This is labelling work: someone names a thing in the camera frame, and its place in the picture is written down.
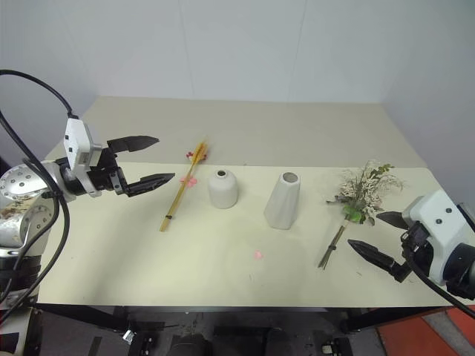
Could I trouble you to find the yellow dried flower bunch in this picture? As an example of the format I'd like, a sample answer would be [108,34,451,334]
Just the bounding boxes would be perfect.
[159,136,211,233]

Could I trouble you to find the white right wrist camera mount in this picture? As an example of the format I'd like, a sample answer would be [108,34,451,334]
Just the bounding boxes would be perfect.
[402,189,475,287]

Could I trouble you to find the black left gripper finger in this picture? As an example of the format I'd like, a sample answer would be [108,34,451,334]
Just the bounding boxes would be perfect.
[124,173,176,199]
[107,135,160,154]

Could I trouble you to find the round white ceramic vase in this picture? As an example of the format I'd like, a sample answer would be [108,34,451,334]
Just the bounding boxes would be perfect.
[207,169,240,210]

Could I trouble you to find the green white dried flower bouquet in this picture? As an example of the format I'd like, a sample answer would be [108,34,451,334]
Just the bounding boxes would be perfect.
[317,159,405,270]

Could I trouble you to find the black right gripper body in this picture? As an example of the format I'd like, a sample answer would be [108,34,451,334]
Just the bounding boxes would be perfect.
[389,221,436,285]

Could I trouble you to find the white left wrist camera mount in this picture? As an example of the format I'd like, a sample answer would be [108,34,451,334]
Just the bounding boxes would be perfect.
[63,117,103,198]

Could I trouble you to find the black metal table frame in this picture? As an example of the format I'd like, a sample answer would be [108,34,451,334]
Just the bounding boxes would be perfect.
[32,303,458,334]

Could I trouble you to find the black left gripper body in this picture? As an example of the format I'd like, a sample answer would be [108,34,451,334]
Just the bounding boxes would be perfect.
[88,146,130,197]

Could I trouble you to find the tall faceted white vase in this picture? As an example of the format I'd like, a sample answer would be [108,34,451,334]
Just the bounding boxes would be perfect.
[263,171,301,231]

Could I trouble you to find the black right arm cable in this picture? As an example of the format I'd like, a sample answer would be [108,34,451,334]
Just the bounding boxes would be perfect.
[401,237,475,319]

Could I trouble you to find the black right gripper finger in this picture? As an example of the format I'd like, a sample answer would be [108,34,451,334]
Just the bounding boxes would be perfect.
[347,239,404,276]
[376,211,410,231]

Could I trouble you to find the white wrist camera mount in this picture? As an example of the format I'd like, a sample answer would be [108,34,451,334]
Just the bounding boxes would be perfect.
[402,189,475,287]
[63,117,103,198]

